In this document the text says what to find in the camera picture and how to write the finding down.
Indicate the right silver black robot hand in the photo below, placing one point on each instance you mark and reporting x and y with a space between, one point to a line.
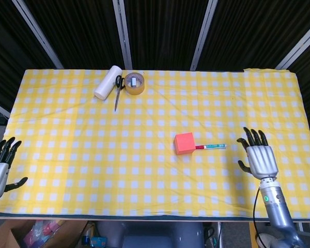
262 158

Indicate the red and teal pen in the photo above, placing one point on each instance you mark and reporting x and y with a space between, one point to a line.
211 146

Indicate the orange cube block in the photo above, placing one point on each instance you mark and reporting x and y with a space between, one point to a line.
184 143

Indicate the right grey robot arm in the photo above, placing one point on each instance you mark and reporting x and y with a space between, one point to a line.
277 206

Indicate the brown cardboard box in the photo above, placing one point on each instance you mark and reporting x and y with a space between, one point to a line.
5 236

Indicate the colourful plastic bag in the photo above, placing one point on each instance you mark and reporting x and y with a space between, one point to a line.
40 232

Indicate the yellow white checked tablecloth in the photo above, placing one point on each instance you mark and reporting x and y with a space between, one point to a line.
155 175

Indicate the blue plastic container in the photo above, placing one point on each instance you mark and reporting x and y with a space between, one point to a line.
98 241

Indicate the grey robot torso base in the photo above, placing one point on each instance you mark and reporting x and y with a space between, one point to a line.
149 235

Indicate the white paper roll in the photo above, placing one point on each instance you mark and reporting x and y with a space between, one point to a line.
108 82

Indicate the brown packing tape roll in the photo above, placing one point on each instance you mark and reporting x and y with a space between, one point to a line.
135 84

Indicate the small grey block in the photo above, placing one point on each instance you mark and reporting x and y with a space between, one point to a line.
133 82

